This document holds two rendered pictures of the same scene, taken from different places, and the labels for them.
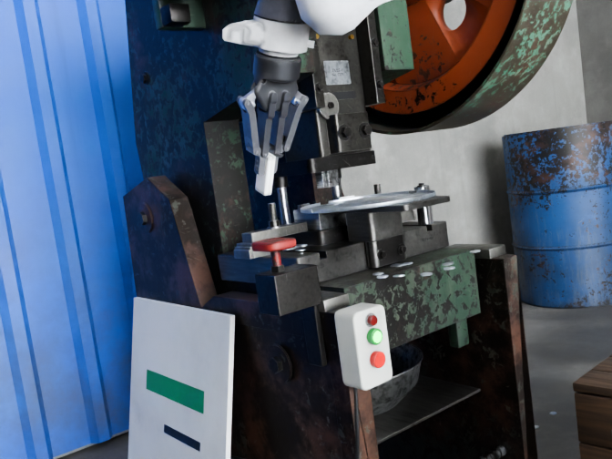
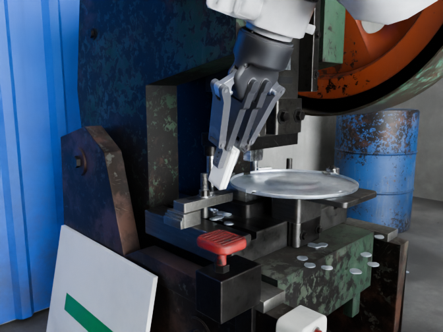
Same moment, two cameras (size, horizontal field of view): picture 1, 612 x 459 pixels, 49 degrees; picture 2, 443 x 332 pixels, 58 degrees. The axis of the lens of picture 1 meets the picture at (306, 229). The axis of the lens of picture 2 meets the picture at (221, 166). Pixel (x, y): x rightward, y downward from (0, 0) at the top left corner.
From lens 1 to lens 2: 0.56 m
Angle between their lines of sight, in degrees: 7
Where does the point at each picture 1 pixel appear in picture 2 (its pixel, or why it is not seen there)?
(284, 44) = (286, 24)
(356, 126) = (292, 110)
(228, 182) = (161, 143)
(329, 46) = not seen: hidden behind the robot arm
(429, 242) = (333, 219)
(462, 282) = (362, 261)
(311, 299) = (251, 300)
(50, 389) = not seen: outside the picture
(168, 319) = (90, 256)
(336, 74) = not seen: hidden behind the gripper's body
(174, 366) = (92, 301)
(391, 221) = (314, 205)
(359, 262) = (281, 240)
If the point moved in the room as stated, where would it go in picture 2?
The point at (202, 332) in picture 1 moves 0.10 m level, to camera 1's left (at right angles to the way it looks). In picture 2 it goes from (122, 282) to (80, 284)
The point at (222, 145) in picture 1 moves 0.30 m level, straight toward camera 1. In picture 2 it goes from (160, 108) to (171, 113)
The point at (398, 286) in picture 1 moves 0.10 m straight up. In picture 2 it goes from (319, 271) to (321, 226)
